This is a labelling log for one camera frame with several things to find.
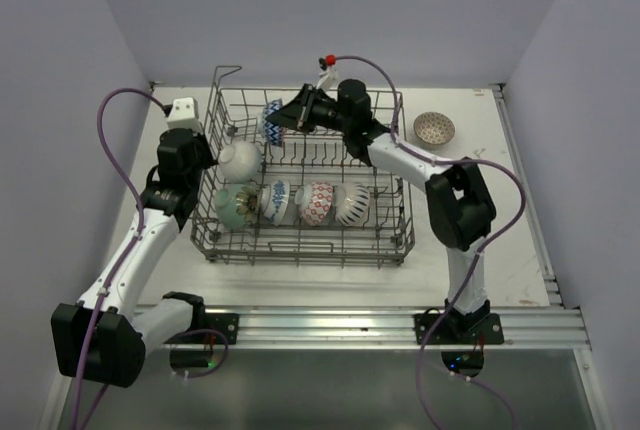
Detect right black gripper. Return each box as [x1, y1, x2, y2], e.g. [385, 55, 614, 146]
[267, 82, 352, 133]

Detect blue zigzag ceramic bowl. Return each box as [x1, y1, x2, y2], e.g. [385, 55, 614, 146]
[256, 99, 286, 147]

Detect brown dotted ceramic bowl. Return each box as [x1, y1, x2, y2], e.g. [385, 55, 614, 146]
[413, 112, 456, 147]

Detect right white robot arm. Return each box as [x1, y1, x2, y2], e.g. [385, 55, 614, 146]
[265, 79, 496, 344]

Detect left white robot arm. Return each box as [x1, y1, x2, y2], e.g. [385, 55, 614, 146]
[51, 128, 216, 388]

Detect white ribbed ceramic bowl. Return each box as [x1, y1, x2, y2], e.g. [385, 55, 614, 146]
[218, 141, 262, 183]

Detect pale green ceramic bowl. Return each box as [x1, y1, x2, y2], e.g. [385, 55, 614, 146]
[214, 184, 248, 230]

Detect brown floral ceramic bowl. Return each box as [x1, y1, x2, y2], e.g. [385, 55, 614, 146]
[236, 185, 260, 224]

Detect blue floral white bowl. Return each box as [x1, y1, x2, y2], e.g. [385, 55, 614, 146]
[260, 179, 291, 226]

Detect red diamond pattern bowl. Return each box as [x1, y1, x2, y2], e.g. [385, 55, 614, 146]
[294, 181, 334, 226]

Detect white bowl dark stripes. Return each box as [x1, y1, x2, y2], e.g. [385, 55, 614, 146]
[332, 182, 371, 226]

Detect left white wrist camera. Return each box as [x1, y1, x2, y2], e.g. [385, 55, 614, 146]
[166, 97, 203, 133]

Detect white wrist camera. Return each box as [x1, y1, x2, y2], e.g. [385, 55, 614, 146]
[166, 97, 203, 133]
[316, 54, 339, 92]

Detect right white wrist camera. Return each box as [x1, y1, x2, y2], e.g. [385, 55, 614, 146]
[316, 54, 339, 92]

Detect grey wire dish rack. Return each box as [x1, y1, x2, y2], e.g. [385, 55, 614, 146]
[188, 65, 416, 269]

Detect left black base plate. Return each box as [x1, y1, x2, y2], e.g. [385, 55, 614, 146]
[180, 313, 240, 346]

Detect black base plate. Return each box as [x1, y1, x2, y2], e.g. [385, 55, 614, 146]
[180, 313, 240, 346]
[412, 301, 505, 345]

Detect aluminium mounting rail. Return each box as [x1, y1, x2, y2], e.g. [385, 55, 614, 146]
[64, 303, 589, 351]

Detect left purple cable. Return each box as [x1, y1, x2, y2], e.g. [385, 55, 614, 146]
[59, 87, 169, 430]

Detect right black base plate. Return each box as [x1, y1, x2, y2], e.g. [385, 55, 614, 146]
[412, 301, 505, 345]

